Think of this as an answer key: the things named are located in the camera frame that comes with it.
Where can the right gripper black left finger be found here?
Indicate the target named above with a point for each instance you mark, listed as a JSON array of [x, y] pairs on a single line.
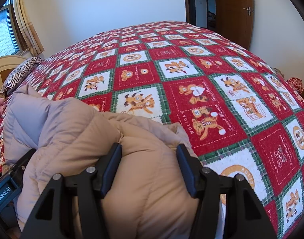
[[52, 215]]

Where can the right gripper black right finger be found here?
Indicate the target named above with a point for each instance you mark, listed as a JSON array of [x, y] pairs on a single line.
[[228, 207]]

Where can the lilac quilted puffer jacket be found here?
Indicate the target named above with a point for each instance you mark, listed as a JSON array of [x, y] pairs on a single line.
[[148, 198]]

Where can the red patchwork bear bedspread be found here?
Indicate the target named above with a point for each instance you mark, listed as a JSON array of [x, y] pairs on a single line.
[[239, 114]]

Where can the striped pillow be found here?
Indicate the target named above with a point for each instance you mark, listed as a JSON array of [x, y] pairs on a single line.
[[17, 76]]

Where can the cream wooden headboard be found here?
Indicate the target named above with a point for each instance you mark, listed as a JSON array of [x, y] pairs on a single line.
[[7, 65]]

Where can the red floral bag on floor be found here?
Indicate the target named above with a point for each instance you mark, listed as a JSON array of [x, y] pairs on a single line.
[[296, 84]]

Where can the right beige floral curtain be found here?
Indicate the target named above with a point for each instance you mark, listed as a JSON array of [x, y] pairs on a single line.
[[27, 29]]

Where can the brown wooden door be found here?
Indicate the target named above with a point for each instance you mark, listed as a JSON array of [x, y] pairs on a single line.
[[233, 22]]

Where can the window with metal frame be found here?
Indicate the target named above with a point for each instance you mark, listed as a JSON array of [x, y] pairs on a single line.
[[11, 39]]

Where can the silver door handle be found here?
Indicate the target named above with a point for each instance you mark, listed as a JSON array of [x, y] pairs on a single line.
[[248, 9]]

